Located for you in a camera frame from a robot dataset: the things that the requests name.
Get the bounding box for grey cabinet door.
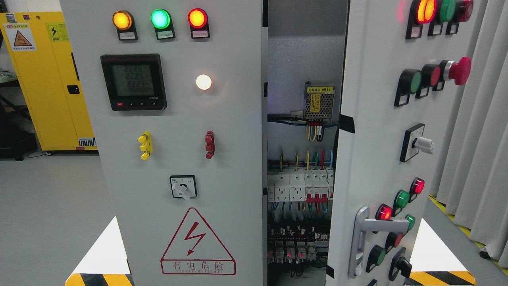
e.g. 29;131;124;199
325;0;486;286
60;0;267;286

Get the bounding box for white socket breaker row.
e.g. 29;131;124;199
267;166;335;203

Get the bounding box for white lit indicator lamp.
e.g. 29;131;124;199
196;74;212;90

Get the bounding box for metal mesh power supply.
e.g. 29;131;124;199
304;81;335;123

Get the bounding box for red electric danger sticker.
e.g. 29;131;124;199
160;207;236;275

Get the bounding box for black digital power meter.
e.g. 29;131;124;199
100;54;167;111

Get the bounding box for red indicator lamp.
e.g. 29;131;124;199
188;8;210;39

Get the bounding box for green indicator lamp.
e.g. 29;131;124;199
150;9;175;40

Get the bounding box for orange indicator lamp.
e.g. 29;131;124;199
112;10;138;41

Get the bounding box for red mushroom emergency button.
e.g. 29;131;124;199
439;57;471;86

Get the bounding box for grey curtain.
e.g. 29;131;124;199
437;0;508;268

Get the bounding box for yellow safety storage cabinet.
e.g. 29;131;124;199
1;12;98;152

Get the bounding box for red terminal post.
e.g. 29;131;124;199
204;130;216;159

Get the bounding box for yellow terminal post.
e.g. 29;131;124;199
138;131;154;160

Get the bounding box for silver door handle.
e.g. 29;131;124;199
348;206;410;278

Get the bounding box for white rotary switch right door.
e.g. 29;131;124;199
399;123;434;162

